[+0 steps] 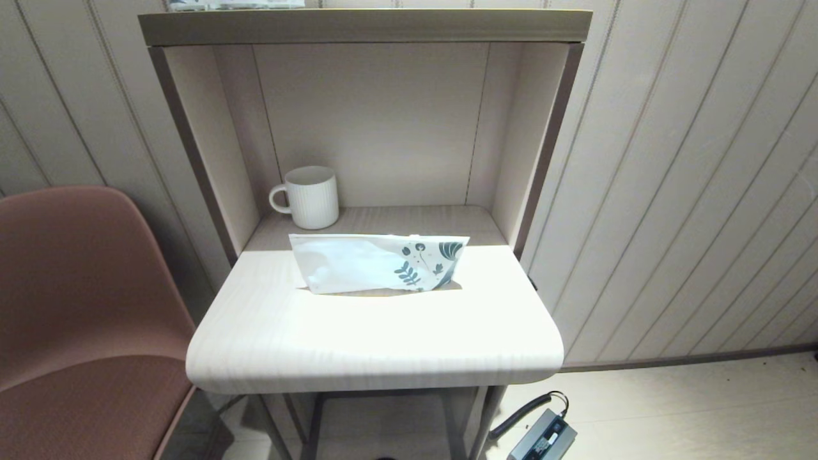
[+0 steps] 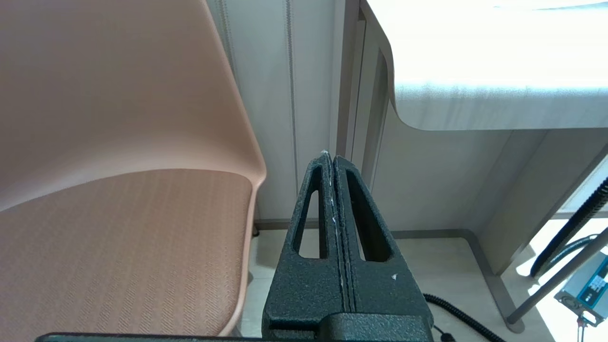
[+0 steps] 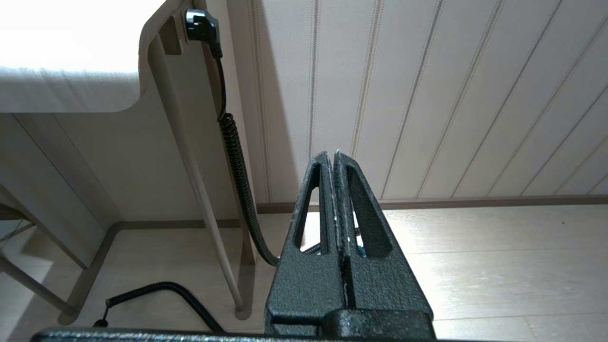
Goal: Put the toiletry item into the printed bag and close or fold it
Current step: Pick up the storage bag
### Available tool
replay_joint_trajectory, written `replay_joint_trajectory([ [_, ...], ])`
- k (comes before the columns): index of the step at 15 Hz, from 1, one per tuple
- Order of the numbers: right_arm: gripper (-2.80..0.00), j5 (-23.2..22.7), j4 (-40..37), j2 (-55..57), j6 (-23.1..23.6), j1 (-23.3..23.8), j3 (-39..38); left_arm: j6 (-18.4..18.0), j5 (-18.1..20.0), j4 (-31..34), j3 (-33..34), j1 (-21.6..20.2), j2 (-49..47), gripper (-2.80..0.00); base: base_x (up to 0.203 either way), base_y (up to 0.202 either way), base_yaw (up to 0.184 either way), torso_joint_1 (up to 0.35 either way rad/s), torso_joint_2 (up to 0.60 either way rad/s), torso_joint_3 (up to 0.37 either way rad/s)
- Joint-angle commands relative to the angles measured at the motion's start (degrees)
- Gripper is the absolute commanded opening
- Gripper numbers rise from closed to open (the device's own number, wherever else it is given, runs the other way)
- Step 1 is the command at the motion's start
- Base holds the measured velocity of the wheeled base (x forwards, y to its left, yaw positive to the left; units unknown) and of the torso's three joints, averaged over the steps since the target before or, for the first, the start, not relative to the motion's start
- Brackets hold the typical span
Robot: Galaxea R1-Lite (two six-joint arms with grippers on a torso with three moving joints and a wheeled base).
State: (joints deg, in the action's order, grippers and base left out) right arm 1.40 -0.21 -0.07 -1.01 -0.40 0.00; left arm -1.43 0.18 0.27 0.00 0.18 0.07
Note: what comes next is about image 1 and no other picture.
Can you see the white floral pouch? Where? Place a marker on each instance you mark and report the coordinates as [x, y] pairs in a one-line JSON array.
[[358, 265]]

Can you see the white ribbed mug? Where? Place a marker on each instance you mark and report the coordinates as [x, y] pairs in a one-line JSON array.
[[313, 198]]

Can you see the light wooden shelf desk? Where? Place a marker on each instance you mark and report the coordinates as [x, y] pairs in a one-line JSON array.
[[383, 338]]

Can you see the grey power adapter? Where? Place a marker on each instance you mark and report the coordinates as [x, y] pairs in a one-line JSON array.
[[543, 437]]

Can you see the brown upholstered chair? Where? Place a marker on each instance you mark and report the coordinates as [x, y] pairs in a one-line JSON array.
[[83, 306]]

